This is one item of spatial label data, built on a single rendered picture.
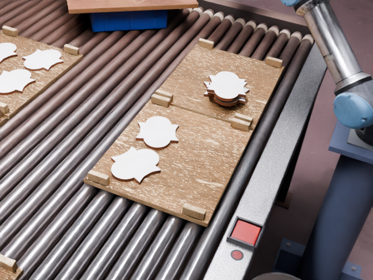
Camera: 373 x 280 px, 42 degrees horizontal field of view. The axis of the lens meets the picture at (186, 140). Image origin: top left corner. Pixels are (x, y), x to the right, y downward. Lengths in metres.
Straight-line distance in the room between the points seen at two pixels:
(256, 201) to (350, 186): 0.55
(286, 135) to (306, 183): 1.25
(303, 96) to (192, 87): 0.39
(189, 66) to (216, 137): 0.40
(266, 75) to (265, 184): 0.53
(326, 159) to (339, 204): 1.13
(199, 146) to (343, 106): 0.44
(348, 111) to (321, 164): 1.45
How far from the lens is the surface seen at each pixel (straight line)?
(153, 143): 1.40
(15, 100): 1.61
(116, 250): 1.19
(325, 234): 1.99
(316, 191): 2.75
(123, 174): 1.30
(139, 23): 2.01
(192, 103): 1.59
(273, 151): 1.48
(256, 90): 1.69
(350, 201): 1.84
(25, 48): 1.88
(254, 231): 1.23
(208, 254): 1.19
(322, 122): 3.26
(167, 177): 1.31
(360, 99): 1.48
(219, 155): 1.40
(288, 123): 1.61
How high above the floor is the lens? 1.86
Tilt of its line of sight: 40 degrees down
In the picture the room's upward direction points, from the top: 6 degrees clockwise
